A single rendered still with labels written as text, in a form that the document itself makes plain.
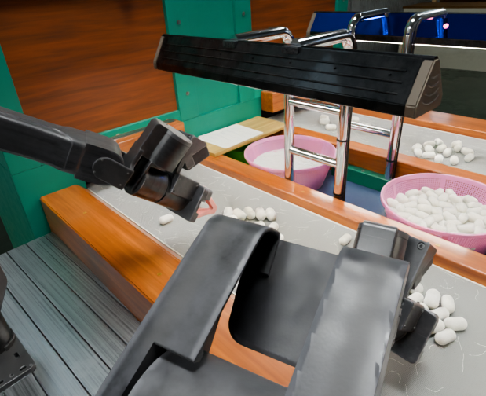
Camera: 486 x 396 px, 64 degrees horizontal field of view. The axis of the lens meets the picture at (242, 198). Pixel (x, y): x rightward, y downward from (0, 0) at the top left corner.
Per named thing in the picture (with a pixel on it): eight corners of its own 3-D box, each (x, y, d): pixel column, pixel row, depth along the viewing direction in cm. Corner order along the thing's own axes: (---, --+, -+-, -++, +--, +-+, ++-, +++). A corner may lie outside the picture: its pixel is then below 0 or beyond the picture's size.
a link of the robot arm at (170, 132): (185, 133, 68) (124, 94, 61) (198, 150, 61) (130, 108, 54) (148, 185, 70) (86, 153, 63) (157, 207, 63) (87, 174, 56)
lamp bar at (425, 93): (414, 120, 49) (425, 61, 46) (153, 69, 90) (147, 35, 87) (441, 106, 54) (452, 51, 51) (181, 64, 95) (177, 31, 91)
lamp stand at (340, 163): (297, 265, 82) (301, 40, 60) (234, 230, 95) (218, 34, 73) (348, 228, 93) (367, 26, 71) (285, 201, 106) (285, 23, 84)
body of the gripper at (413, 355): (368, 279, 55) (347, 270, 49) (441, 317, 48) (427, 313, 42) (348, 320, 55) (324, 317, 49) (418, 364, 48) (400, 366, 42)
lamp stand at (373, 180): (392, 196, 105) (419, 15, 84) (330, 175, 118) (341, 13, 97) (424, 172, 116) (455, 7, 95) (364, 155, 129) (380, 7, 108)
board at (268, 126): (214, 157, 113) (214, 153, 112) (184, 145, 122) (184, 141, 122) (289, 127, 132) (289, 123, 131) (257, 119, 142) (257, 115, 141)
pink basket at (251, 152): (341, 201, 104) (343, 169, 100) (243, 202, 107) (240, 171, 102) (329, 160, 128) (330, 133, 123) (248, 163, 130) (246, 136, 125)
